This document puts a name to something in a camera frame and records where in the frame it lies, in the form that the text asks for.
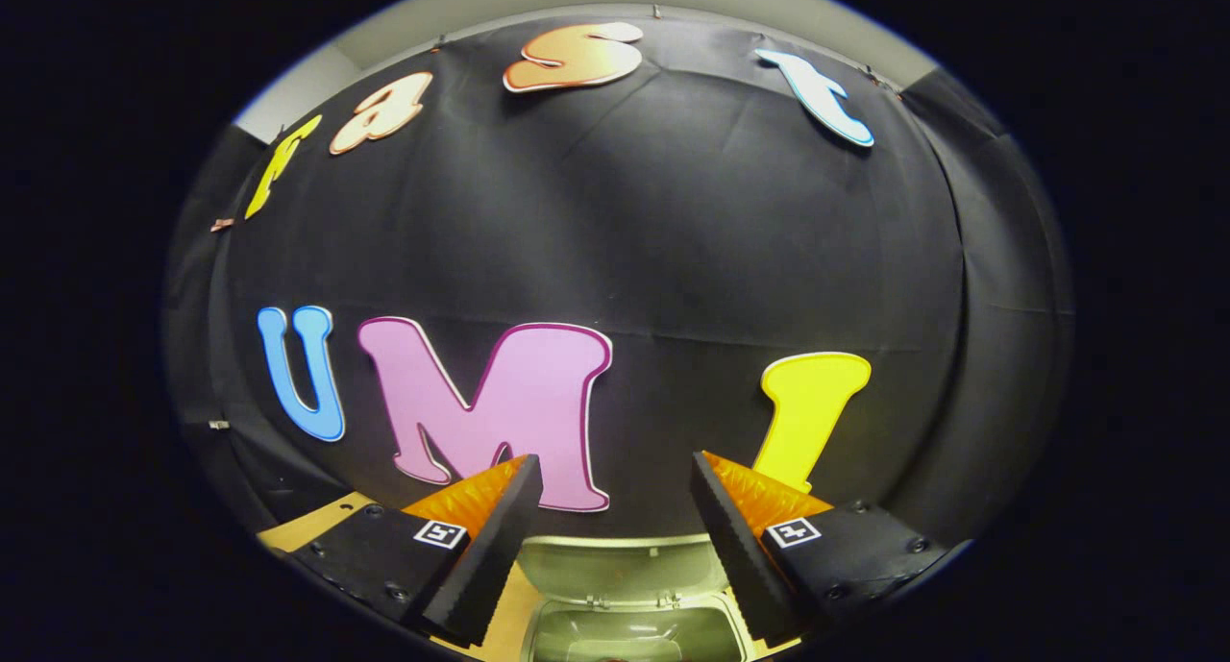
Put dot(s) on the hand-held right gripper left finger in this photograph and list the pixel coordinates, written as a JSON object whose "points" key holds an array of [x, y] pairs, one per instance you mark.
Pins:
{"points": [[495, 547]]}

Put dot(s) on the wooden desktop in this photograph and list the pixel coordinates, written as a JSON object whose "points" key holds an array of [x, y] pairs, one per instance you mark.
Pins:
{"points": [[307, 523]]}

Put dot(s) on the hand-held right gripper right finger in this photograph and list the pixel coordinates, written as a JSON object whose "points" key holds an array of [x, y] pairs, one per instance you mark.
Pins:
{"points": [[735, 547]]}

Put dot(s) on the pale green desktop garbage bin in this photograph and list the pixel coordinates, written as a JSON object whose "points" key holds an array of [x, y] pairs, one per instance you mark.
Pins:
{"points": [[625, 585]]}

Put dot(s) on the black backdrop cloth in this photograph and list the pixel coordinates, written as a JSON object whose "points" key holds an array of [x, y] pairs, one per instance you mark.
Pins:
{"points": [[673, 239]]}

